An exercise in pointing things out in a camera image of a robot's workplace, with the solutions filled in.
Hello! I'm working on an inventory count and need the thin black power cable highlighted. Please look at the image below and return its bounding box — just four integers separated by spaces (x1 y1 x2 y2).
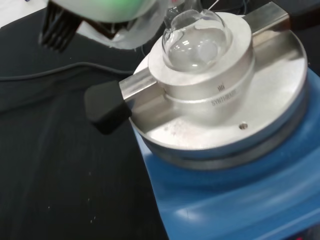
0 61 137 81

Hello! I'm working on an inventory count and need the black bench cloth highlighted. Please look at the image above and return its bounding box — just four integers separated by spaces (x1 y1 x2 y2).
0 0 320 240

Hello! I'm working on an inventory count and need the heater with blue base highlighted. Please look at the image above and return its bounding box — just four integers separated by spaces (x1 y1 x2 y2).
127 31 320 240

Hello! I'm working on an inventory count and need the clear round-bottom glass flask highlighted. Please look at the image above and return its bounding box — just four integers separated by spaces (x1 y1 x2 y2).
161 0 235 75

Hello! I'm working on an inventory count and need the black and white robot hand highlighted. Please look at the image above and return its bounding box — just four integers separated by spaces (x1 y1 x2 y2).
38 0 161 53

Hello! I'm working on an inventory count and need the aluminium heating block black handle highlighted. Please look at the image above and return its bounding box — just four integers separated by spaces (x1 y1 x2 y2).
84 2 291 136

